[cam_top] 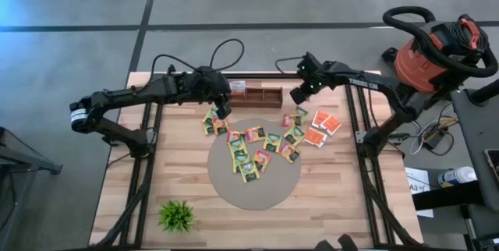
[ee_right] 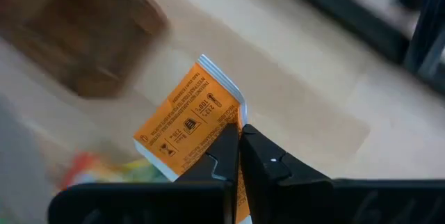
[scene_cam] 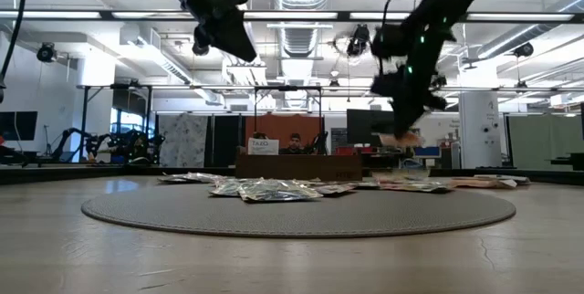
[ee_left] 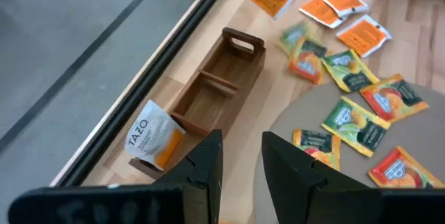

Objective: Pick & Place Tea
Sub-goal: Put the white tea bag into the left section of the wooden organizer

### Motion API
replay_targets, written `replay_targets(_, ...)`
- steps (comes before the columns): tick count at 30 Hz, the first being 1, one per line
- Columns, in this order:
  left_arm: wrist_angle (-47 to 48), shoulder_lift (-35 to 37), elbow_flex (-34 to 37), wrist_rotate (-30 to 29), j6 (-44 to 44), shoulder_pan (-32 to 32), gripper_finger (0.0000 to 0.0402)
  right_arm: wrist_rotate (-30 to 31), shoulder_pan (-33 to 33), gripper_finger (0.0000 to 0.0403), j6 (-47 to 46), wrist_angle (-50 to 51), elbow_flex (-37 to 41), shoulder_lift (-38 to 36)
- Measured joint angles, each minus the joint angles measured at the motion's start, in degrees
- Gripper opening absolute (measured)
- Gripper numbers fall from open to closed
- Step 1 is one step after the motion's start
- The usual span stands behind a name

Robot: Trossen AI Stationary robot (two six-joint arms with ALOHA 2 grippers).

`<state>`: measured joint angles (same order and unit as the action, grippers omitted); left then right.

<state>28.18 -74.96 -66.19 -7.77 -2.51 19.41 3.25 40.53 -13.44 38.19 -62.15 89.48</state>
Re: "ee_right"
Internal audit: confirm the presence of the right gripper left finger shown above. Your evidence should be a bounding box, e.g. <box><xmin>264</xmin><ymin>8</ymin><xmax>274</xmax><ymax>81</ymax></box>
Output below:
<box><xmin>175</xmin><ymin>122</ymin><xmax>241</xmax><ymax>224</ymax></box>

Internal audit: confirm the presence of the orange white Tazo tea bag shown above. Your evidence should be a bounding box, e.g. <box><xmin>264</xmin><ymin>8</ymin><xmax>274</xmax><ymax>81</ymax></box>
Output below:
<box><xmin>133</xmin><ymin>54</ymin><xmax>252</xmax><ymax>224</ymax></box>
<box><xmin>59</xmin><ymin>150</ymin><xmax>107</xmax><ymax>190</ymax></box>

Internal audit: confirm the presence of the brown wooden tea box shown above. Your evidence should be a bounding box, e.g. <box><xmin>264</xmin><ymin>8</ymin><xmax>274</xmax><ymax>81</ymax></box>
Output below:
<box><xmin>0</xmin><ymin>0</ymin><xmax>170</xmax><ymax>100</ymax></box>

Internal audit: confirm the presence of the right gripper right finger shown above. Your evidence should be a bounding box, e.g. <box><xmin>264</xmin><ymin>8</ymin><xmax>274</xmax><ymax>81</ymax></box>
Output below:
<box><xmin>239</xmin><ymin>123</ymin><xmax>335</xmax><ymax>224</ymax></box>

